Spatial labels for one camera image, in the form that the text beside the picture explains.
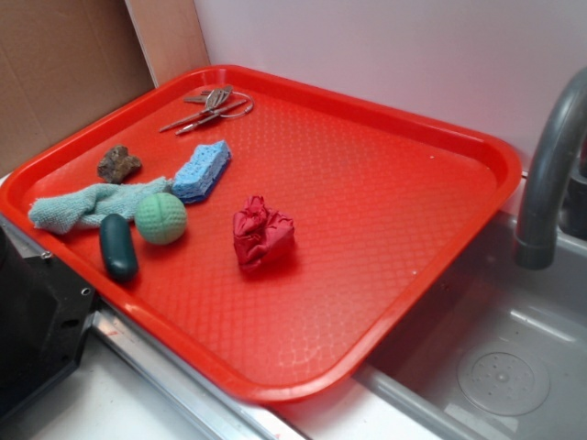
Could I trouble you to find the light green textured ball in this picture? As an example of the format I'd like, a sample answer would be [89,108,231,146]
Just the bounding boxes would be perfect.
[134,192,187,245]

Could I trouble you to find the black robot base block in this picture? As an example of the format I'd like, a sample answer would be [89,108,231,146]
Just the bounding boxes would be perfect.
[1,232,96,422]

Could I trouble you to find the light teal towel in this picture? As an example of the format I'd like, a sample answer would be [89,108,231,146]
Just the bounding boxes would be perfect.
[28,177,172,235]

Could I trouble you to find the red plastic tray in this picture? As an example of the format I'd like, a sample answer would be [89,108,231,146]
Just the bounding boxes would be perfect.
[1,66,521,403]

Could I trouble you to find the grey faucet spout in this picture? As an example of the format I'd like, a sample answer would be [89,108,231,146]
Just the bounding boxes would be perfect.
[514,69,586,270]

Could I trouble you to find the brown rock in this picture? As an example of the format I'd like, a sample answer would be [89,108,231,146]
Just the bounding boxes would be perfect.
[97,145,142,184]

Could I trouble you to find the metal keys on ring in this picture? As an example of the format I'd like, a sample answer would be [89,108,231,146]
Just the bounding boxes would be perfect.
[159,85,255,136]

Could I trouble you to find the grey plastic sink basin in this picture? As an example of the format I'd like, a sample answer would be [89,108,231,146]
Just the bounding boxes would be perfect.
[356,214,586,439]

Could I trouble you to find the light wooden board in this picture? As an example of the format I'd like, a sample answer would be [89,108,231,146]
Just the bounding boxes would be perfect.
[126,0,210,87]

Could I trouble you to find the dark green oval capsule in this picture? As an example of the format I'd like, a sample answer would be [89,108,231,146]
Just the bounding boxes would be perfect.
[99,214,138,282]

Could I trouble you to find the crumpled red cloth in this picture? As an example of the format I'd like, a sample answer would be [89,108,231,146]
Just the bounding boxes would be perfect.
[233,195,295,272]

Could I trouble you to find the brown cardboard panel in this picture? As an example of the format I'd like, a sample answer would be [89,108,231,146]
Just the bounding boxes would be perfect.
[1,1,153,175]

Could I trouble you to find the blue sponge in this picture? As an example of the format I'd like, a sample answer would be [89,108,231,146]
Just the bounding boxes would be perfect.
[172,140,232,204]

